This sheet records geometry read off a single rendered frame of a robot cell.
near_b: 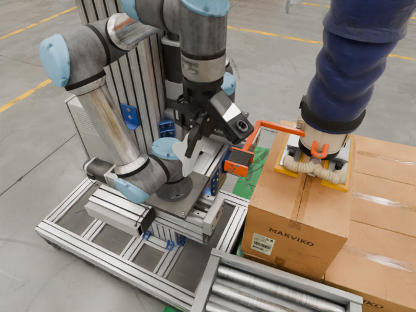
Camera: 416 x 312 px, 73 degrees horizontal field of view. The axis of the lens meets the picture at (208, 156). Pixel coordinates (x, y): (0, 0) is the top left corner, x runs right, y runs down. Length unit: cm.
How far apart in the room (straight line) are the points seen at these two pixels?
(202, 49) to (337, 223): 98
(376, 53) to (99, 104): 80
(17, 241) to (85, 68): 196
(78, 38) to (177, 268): 144
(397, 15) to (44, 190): 264
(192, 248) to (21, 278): 118
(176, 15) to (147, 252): 166
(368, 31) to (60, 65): 81
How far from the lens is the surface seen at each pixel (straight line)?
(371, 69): 103
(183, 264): 189
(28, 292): 236
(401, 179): 221
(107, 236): 209
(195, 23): 44
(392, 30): 98
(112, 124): 86
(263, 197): 125
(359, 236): 179
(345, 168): 129
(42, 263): 242
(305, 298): 152
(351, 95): 104
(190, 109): 54
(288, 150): 128
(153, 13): 50
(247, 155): 104
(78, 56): 82
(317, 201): 131
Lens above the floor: 193
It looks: 45 degrees down
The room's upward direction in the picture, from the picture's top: straight up
